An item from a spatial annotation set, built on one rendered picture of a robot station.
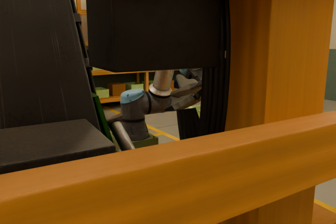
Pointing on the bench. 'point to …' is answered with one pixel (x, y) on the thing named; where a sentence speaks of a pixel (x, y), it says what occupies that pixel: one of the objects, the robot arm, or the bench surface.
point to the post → (278, 63)
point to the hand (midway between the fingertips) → (173, 103)
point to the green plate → (101, 117)
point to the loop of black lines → (212, 81)
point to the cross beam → (178, 178)
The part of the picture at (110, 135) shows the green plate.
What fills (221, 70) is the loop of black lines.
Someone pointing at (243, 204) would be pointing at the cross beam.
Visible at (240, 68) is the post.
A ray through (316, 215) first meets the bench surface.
